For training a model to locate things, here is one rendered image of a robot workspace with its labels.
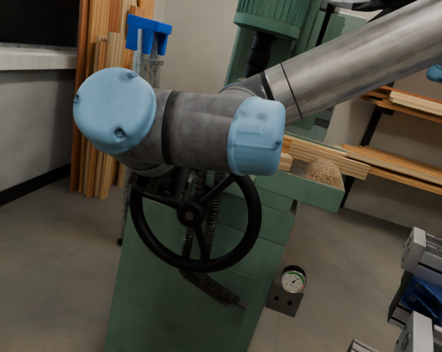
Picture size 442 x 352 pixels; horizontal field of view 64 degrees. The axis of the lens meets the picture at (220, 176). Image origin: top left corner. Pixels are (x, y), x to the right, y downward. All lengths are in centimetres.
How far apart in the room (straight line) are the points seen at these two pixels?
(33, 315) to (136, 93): 141
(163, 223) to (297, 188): 38
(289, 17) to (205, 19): 258
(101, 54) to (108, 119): 194
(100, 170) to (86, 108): 211
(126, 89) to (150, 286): 85
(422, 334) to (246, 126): 55
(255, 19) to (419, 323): 72
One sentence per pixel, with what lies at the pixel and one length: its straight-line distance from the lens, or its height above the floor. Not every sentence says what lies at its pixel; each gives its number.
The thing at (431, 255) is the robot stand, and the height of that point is 76.
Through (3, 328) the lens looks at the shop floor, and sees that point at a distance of 163.
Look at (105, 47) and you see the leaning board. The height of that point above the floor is 95.
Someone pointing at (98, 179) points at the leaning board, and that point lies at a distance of 247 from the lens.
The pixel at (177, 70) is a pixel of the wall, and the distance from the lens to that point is 356.
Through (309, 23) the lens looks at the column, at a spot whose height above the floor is 126.
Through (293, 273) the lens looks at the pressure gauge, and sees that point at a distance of 91.
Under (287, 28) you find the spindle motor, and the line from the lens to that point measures 94.
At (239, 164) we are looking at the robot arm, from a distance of 33.
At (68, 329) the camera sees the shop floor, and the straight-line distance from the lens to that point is 160.
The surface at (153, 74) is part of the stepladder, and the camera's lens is 190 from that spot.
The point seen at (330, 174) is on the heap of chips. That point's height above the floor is 92.
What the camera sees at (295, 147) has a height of 93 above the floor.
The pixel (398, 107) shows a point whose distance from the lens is 292.
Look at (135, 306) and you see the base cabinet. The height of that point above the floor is 35.
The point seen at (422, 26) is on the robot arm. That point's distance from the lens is 46.
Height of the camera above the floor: 115
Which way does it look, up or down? 20 degrees down
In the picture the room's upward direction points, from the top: 15 degrees clockwise
